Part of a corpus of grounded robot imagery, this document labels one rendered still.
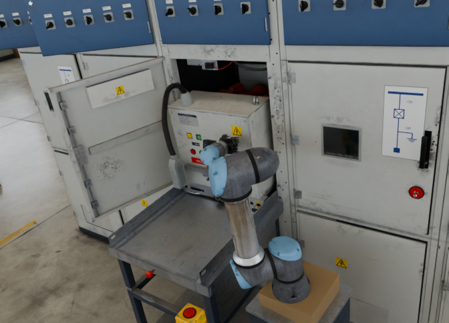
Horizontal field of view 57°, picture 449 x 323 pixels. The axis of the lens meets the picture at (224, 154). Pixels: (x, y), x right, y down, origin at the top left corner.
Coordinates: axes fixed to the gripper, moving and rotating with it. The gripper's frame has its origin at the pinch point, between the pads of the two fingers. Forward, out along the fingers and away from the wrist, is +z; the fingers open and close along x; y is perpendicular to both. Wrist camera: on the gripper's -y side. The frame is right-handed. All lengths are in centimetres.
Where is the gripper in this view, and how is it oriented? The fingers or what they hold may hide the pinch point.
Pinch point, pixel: (230, 140)
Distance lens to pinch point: 199.6
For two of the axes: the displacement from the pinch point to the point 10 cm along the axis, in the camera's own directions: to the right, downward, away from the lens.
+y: 9.4, 0.3, -3.4
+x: -0.5, -9.8, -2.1
